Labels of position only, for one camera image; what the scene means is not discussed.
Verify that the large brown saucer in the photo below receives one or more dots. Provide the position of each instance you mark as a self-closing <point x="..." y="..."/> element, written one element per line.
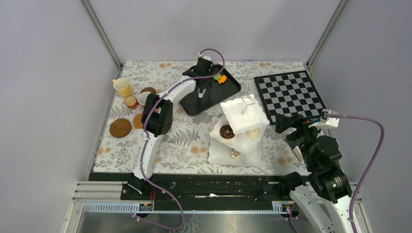
<point x="120" y="128"/>

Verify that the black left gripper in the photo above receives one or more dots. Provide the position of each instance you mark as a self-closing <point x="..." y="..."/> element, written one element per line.
<point x="208" y="84"/>

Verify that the white cup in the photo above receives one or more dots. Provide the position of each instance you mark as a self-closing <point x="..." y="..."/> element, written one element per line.
<point x="142" y="97"/>

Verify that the pink strawberry cake slice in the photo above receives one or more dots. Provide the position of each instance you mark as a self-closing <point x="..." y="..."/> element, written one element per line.
<point x="234" y="153"/>

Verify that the chocolate sprinkle donut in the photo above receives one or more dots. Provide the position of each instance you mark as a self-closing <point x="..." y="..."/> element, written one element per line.
<point x="226" y="132"/>

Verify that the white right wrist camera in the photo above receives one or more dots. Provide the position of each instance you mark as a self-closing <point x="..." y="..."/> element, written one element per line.
<point x="326" y="122"/>

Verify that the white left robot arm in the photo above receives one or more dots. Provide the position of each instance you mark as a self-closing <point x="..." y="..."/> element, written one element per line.
<point x="157" y="115"/>

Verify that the black and grey chessboard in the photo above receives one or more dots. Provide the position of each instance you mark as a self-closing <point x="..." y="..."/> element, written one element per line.
<point x="289" y="94"/>

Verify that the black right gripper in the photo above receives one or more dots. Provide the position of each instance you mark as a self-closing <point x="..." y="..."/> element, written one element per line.
<point x="300" y="124"/>

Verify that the green macaron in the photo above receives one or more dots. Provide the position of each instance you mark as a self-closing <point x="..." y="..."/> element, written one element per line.
<point x="217" y="77"/>

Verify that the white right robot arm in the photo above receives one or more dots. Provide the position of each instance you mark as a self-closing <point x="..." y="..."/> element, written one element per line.
<point x="332" y="188"/>

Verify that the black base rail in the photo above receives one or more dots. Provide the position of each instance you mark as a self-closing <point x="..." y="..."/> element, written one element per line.
<point x="201" y="192"/>

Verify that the black serving tray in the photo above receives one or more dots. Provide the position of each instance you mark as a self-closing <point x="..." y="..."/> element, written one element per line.
<point x="214" y="94"/>

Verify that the cream round mousse cake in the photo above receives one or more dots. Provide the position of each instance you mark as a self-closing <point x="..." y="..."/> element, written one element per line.
<point x="254" y="133"/>

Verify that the white three-tier dessert stand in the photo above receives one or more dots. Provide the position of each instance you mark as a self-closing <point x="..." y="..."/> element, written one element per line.
<point x="242" y="114"/>

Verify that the dark brown saucer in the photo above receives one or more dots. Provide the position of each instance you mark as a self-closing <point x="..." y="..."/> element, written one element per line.
<point x="149" y="89"/>

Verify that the silver serving tongs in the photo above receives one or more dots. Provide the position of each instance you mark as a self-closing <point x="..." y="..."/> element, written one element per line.
<point x="201" y="92"/>

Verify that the orange fish pastry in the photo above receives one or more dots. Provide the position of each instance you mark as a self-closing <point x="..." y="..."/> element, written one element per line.
<point x="222" y="79"/>

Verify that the small tan saucer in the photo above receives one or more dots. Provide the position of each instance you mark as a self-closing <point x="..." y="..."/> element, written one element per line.
<point x="137" y="121"/>

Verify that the yellow cup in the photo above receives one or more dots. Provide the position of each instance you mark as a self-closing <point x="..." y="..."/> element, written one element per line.
<point x="122" y="87"/>

